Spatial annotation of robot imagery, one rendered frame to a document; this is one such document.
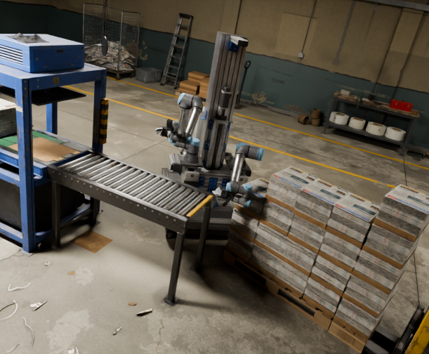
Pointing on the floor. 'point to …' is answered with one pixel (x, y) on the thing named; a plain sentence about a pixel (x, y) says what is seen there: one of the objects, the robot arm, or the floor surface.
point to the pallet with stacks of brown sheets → (194, 85)
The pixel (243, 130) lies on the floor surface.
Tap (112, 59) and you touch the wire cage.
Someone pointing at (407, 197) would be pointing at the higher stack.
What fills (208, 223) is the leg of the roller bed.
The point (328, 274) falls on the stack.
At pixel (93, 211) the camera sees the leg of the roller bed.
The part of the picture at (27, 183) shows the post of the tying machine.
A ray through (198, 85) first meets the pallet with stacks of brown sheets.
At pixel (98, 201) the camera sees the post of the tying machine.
